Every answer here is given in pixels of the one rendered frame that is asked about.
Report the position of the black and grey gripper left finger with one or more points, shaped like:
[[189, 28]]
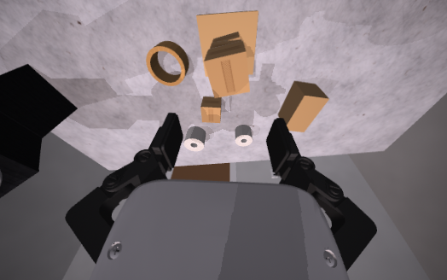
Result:
[[91, 218]]

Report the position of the light wooden square board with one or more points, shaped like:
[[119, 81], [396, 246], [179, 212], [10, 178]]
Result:
[[212, 26]]

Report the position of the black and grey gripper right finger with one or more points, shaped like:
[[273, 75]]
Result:
[[352, 228]]

